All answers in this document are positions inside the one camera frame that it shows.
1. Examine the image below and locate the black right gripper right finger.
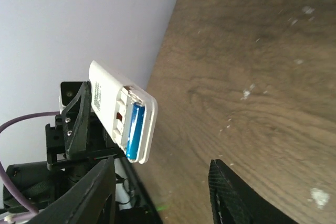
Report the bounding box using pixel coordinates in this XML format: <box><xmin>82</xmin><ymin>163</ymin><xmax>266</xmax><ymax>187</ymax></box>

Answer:
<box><xmin>208</xmin><ymin>159</ymin><xmax>296</xmax><ymax>224</ymax></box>

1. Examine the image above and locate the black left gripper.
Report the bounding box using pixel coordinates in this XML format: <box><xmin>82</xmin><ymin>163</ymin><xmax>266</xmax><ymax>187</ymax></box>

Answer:
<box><xmin>45</xmin><ymin>81</ymin><xmax>124</xmax><ymax>169</ymax></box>

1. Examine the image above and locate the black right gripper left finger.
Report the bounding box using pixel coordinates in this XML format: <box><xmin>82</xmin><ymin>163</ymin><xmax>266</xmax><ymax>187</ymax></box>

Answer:
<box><xmin>31</xmin><ymin>157</ymin><xmax>116</xmax><ymax>224</ymax></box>

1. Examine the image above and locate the white remote control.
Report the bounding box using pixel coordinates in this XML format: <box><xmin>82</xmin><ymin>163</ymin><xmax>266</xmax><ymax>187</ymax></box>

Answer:
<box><xmin>89</xmin><ymin>61</ymin><xmax>158</xmax><ymax>164</ymax></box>

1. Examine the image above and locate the blue battery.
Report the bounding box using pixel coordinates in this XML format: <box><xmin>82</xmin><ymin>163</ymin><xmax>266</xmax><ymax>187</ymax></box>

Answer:
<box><xmin>125</xmin><ymin>103</ymin><xmax>145</xmax><ymax>160</ymax></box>

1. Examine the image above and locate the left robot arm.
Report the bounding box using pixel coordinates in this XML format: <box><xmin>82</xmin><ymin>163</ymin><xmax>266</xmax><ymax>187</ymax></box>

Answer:
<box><xmin>1</xmin><ymin>81</ymin><xmax>162</xmax><ymax>223</ymax></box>

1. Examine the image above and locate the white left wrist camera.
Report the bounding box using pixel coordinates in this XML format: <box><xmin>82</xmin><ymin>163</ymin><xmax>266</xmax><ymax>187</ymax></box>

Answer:
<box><xmin>59</xmin><ymin>81</ymin><xmax>82</xmax><ymax>113</ymax></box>

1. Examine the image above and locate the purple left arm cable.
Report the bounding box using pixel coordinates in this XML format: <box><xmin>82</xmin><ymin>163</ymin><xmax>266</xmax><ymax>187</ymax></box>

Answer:
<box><xmin>0</xmin><ymin>111</ymin><xmax>62</xmax><ymax>222</ymax></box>

